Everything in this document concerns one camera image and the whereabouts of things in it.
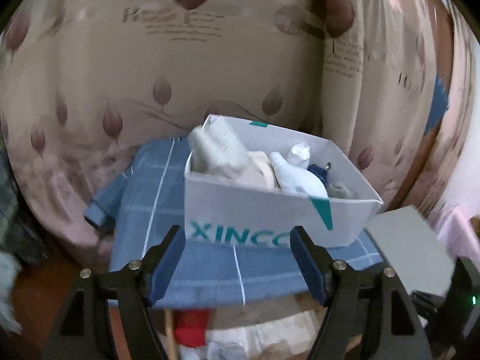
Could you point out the navy patterned underwear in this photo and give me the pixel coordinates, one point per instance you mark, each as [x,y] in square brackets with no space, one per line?
[318,174]

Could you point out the leaf print curtain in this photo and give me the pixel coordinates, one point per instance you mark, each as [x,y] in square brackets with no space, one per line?
[112,63]

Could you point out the blue checked cloth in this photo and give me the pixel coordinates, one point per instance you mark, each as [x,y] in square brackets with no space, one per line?
[210,270]

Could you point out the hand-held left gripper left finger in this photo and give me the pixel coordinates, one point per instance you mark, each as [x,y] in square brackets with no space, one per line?
[168,266]

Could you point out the grey plaid cloth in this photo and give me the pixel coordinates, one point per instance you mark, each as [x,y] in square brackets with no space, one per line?
[15,213]

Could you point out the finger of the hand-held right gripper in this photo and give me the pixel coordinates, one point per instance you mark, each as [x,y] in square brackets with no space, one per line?
[429,302]

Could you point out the pink cloth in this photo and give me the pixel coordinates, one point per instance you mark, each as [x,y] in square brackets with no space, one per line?
[459,228]

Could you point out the light blue underwear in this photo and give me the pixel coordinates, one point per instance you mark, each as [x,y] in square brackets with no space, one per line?
[228,352]

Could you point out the white shoe box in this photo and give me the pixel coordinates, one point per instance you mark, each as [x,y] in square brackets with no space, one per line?
[243,210]

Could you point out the wooden headboard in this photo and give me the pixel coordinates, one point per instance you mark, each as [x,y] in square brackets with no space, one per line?
[455,63]

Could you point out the grey underwear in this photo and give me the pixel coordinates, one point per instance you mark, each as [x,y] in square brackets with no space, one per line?
[341,191]

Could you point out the pale grey block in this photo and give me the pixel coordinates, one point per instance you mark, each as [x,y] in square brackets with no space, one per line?
[408,247]

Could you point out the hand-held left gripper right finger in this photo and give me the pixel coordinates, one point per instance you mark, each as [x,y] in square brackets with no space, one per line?
[307,266]

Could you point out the red underwear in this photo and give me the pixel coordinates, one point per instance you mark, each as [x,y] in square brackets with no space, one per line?
[191,326]

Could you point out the beige underwear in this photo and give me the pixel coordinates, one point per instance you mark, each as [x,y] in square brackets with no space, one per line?
[247,176]

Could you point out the white sock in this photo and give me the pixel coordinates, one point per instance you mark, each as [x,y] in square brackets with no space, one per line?
[296,180]

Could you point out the white plastic bag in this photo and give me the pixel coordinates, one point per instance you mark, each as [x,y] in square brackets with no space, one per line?
[7,288]

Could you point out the white ribbed underwear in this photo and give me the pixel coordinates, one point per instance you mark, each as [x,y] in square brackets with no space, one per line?
[221,142]

